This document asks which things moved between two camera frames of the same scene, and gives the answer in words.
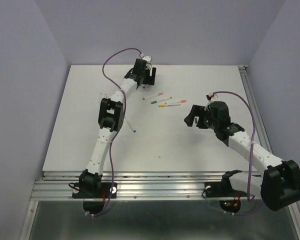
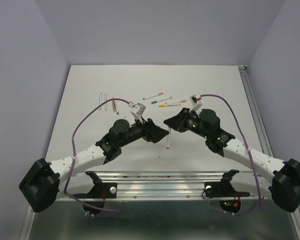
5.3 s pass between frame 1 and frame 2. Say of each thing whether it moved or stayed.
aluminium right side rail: stayed
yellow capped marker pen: stayed
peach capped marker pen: stayed
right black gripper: moved
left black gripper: moved
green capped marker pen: stayed
